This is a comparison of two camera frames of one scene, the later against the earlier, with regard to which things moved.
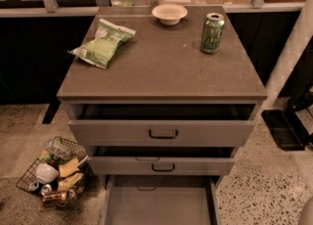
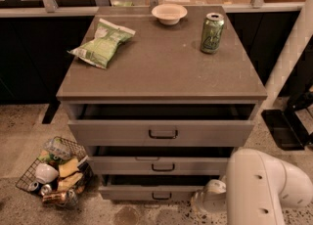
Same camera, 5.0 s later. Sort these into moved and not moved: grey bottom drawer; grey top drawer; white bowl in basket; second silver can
Moved: grey bottom drawer
Not moved: second silver can; grey top drawer; white bowl in basket
